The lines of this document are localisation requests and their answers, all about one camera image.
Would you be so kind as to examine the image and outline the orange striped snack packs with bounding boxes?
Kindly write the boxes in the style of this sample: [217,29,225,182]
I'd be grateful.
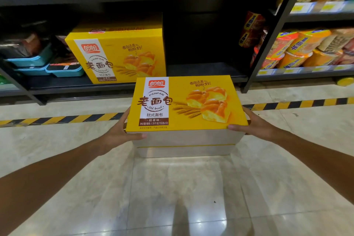
[260,28,354,69]

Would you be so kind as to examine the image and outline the person's left hand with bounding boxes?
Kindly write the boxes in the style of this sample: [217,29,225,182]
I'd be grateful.
[100,106,146,153]

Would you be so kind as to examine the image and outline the small yellow floor object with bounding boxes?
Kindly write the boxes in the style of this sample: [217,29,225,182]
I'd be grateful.
[336,77,354,87]

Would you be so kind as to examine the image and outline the person's left forearm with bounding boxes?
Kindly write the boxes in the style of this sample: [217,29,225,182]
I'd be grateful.
[0,138,119,236]

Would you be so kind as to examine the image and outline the person's right hand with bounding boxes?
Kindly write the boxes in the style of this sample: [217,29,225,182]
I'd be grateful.
[227,106,283,144]

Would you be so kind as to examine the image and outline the yellow bread box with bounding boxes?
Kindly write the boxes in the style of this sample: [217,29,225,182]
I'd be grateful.
[65,14,167,84]
[126,75,250,159]

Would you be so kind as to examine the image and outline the person's right forearm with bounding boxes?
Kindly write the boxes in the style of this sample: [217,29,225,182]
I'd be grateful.
[272,131,354,203]

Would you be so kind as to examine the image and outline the red orange snack packets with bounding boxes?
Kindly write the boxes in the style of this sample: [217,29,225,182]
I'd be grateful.
[239,12,267,67]

